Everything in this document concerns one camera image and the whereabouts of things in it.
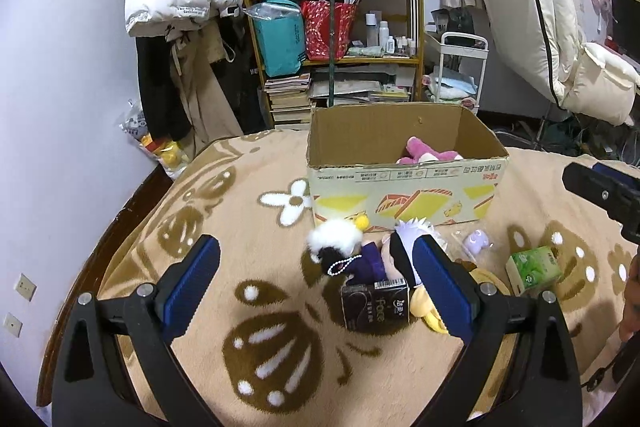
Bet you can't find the white fluffy sheep plush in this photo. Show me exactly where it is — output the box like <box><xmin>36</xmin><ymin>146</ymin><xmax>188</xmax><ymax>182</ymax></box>
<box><xmin>307</xmin><ymin>215</ymin><xmax>369</xmax><ymax>277</ymax></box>

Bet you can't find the pink plush toy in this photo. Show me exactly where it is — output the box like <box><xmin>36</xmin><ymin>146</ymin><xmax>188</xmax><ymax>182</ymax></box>
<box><xmin>396</xmin><ymin>136</ymin><xmax>462</xmax><ymax>165</ymax></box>

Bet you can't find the person's right hand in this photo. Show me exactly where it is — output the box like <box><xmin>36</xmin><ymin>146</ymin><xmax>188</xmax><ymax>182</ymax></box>
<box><xmin>618</xmin><ymin>255</ymin><xmax>640</xmax><ymax>343</ymax></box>

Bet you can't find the wooden bookshelf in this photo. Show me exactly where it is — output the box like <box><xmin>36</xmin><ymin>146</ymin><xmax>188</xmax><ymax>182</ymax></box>
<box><xmin>243</xmin><ymin>0</ymin><xmax>424</xmax><ymax>105</ymax></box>

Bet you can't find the stack of books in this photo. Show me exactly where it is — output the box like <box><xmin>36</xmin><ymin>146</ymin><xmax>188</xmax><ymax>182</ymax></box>
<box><xmin>265</xmin><ymin>72</ymin><xmax>312</xmax><ymax>129</ymax></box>

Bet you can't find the black tissue pack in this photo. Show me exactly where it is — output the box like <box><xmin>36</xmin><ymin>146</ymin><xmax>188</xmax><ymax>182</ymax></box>
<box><xmin>340</xmin><ymin>279</ymin><xmax>410</xmax><ymax>336</ymax></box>

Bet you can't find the red gift bag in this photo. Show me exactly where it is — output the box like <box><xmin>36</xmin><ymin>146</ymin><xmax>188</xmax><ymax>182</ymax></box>
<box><xmin>302</xmin><ymin>0</ymin><xmax>357</xmax><ymax>61</ymax></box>

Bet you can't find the green tissue pack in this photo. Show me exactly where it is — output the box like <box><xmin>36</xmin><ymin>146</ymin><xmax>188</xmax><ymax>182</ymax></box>
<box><xmin>506</xmin><ymin>246</ymin><xmax>562</xmax><ymax>297</ymax></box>

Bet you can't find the white rolling cart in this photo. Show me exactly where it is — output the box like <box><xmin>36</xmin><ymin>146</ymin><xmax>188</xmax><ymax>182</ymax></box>
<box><xmin>423</xmin><ymin>30</ymin><xmax>489</xmax><ymax>114</ymax></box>

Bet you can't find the teal shopping bag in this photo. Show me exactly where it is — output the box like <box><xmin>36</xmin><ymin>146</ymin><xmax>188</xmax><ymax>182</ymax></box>
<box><xmin>246</xmin><ymin>0</ymin><xmax>306</xmax><ymax>77</ymax></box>

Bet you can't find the purple plush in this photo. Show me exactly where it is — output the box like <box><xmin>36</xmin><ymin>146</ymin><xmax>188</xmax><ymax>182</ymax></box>
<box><xmin>451</xmin><ymin>229</ymin><xmax>495</xmax><ymax>263</ymax></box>

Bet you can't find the cardboard storage box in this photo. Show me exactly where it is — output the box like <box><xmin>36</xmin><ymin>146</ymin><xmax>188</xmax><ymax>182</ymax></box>
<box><xmin>307</xmin><ymin>102</ymin><xmax>509</xmax><ymax>231</ymax></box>

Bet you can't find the green vertical pole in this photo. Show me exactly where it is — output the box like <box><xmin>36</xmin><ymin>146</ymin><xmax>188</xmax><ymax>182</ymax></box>
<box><xmin>326</xmin><ymin>0</ymin><xmax>335</xmax><ymax>107</ymax></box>

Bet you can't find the bag of toys on floor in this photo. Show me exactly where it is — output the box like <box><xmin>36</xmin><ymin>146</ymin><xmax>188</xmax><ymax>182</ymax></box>
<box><xmin>118</xmin><ymin>98</ymin><xmax>190</xmax><ymax>180</ymax></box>

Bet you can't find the pile of magazines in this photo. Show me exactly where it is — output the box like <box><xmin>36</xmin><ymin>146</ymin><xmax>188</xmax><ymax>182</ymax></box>
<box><xmin>333</xmin><ymin>64</ymin><xmax>416</xmax><ymax>105</ymax></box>

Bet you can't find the yellow plush toy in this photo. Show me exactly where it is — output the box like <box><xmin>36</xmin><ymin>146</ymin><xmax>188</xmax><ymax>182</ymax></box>
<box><xmin>409</xmin><ymin>267</ymin><xmax>511</xmax><ymax>335</ymax></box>

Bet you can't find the beige trench coat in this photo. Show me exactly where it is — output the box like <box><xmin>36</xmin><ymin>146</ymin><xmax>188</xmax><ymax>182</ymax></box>
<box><xmin>170</xmin><ymin>20</ymin><xmax>243</xmax><ymax>158</ymax></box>

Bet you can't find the white folded mattress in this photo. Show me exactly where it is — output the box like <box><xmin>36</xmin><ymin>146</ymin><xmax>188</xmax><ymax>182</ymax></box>
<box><xmin>483</xmin><ymin>0</ymin><xmax>639</xmax><ymax>126</ymax></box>

